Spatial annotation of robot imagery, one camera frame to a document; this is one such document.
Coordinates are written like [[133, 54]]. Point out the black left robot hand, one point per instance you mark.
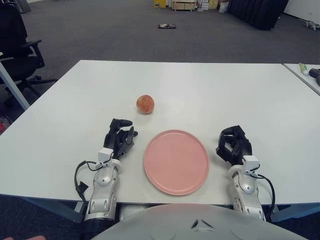
[[117, 140]]

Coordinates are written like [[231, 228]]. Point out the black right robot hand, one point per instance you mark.
[[241, 146]]

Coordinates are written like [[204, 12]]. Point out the red yellow apple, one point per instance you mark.
[[145, 104]]

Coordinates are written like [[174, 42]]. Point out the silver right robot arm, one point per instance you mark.
[[246, 195]]

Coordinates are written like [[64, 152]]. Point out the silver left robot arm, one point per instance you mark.
[[103, 190]]

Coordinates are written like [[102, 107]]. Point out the pink round plate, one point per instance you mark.
[[176, 162]]

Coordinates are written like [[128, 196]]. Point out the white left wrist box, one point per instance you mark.
[[105, 153]]

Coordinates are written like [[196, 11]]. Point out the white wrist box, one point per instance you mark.
[[105, 153], [251, 162]]

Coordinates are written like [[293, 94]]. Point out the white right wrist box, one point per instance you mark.
[[251, 162]]

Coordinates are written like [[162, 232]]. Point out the grey robot torso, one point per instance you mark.
[[200, 225]]

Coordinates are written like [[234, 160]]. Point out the green white tube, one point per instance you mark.
[[303, 68]]

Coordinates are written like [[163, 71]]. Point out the black handheld controller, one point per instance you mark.
[[314, 72]]

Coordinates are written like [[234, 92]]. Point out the grey desk leg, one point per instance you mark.
[[15, 87]]

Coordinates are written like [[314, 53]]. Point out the red object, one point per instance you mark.
[[2, 125]]

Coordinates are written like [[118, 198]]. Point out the black tray on floor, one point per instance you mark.
[[167, 26]]

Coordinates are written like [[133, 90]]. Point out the black office chair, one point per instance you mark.
[[15, 62]]

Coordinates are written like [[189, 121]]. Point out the black draped partition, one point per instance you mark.
[[257, 12]]

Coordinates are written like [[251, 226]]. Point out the white plastic bag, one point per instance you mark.
[[223, 7]]

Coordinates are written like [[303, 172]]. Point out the yellow cardboard box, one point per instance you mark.
[[159, 3]]

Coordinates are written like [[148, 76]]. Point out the white stacked boxes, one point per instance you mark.
[[204, 5]]

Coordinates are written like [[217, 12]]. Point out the wooden pallet crate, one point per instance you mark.
[[183, 5]]

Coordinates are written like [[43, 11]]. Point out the grey bin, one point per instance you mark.
[[23, 5]]

